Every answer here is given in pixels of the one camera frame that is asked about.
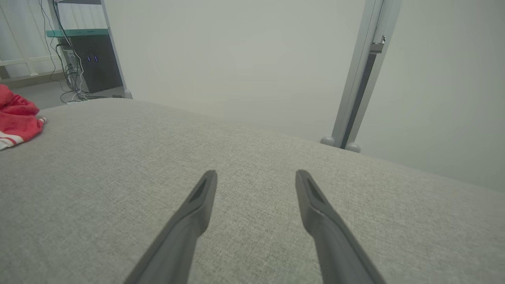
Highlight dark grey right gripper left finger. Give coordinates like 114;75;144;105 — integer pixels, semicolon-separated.
123;170;218;284

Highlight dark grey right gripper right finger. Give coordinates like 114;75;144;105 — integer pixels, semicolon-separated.
295;170;387;284

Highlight red basketball jersey white sleeves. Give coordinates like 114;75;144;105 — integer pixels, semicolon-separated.
0;84;47;151

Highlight dark equipment cabinet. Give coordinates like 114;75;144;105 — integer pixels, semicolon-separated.
73;35;122;93

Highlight teal shelf board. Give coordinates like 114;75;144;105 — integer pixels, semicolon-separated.
45;28;110;38

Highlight tangled cable bundle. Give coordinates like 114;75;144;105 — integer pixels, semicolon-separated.
37;0;103;104

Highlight grey metal partition post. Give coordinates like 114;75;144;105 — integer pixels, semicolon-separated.
320;0;402;153

